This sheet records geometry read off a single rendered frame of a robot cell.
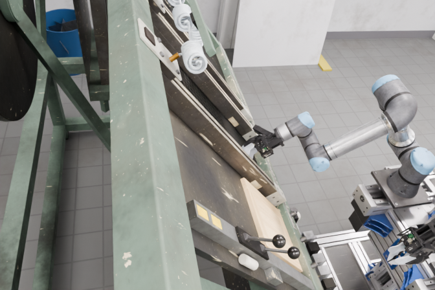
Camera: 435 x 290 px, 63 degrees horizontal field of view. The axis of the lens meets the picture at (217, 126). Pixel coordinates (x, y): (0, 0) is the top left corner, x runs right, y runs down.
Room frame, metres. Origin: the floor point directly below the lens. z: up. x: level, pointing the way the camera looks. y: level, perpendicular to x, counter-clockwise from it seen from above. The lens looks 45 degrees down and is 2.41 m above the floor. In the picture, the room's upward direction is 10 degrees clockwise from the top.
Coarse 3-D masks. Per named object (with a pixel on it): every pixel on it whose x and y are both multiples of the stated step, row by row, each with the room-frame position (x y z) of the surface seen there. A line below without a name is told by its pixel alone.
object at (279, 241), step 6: (246, 234) 0.53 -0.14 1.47; (276, 234) 0.52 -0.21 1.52; (246, 240) 0.52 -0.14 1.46; (258, 240) 0.51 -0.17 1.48; (264, 240) 0.51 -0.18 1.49; (270, 240) 0.51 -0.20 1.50; (276, 240) 0.50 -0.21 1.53; (282, 240) 0.50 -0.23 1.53; (276, 246) 0.48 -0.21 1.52; (282, 246) 0.49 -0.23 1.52
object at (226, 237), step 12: (192, 204) 0.48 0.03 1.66; (192, 216) 0.45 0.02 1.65; (216, 216) 0.51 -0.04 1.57; (192, 228) 0.45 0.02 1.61; (204, 228) 0.46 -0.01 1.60; (216, 228) 0.47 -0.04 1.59; (228, 228) 0.51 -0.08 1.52; (216, 240) 0.47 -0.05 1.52; (228, 240) 0.48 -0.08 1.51; (240, 252) 0.50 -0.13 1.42; (252, 252) 0.51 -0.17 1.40; (264, 264) 0.53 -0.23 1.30; (276, 264) 0.56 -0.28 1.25; (288, 276) 0.57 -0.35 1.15; (300, 276) 0.63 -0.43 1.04; (300, 288) 0.61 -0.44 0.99; (312, 288) 0.64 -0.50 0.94
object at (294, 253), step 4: (264, 248) 0.55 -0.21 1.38; (268, 248) 0.55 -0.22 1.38; (292, 248) 0.53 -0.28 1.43; (296, 248) 0.53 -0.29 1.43; (280, 252) 0.53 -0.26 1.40; (284, 252) 0.53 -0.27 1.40; (288, 252) 0.52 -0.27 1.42; (292, 252) 0.52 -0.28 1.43; (296, 252) 0.52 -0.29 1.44; (292, 256) 0.51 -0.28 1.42; (296, 256) 0.51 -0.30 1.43
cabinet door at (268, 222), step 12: (252, 192) 0.90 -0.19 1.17; (252, 204) 0.81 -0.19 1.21; (264, 204) 0.92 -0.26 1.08; (252, 216) 0.76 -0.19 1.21; (264, 216) 0.82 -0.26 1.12; (276, 216) 0.94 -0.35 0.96; (264, 228) 0.74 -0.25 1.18; (276, 228) 0.84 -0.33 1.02; (288, 240) 0.84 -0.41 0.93; (276, 252) 0.66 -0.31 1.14; (288, 264) 0.69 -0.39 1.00
